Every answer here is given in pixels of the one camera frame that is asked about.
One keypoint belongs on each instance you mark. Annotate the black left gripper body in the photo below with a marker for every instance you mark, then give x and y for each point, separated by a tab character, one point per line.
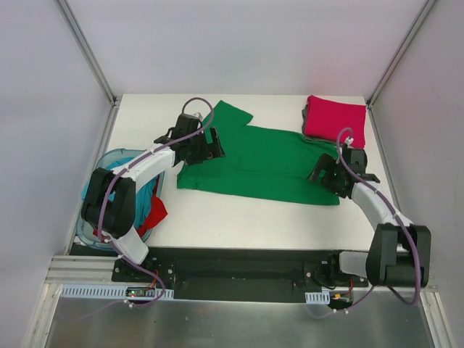
209	143

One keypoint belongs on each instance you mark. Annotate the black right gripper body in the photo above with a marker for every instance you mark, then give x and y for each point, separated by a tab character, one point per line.
327	175

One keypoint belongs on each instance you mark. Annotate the green t shirt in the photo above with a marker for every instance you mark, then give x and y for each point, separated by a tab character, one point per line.
259	163

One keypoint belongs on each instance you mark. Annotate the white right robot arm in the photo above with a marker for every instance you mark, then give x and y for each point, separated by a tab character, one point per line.
400	250

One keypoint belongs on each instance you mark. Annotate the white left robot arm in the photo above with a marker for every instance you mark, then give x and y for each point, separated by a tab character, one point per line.
109	205

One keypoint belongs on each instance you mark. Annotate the folded magenta t shirt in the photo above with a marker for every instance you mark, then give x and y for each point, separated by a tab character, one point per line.
335	121

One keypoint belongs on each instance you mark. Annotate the folded grey t shirt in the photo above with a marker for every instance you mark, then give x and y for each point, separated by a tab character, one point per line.
319	139

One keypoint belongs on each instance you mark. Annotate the teal t shirt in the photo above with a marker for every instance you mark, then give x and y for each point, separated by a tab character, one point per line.
143	197

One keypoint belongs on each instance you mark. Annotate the red t shirt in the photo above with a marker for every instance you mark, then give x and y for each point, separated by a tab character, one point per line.
156	214

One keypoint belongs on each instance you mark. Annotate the blue plastic basket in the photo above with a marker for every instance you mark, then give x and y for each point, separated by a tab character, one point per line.
88	235

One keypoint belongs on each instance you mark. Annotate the right white cable duct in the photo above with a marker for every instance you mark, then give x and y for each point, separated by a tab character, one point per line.
317	298

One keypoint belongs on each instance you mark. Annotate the white cable duct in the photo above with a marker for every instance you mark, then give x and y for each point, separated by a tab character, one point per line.
115	292
317	298

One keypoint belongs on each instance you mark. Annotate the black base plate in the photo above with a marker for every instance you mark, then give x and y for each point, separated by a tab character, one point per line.
243	275

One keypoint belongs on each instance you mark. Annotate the aluminium front rail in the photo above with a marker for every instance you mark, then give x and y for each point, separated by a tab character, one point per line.
80	269

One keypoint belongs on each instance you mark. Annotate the right aluminium frame post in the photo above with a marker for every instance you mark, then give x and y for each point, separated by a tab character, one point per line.
419	21

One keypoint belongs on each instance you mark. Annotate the aluminium frame post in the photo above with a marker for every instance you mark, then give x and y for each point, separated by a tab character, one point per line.
80	38
419	21

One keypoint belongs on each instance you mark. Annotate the left white cable duct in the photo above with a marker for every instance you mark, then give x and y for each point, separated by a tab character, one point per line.
115	292

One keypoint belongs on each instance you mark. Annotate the left aluminium frame post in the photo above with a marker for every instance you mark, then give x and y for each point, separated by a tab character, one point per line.
80	38

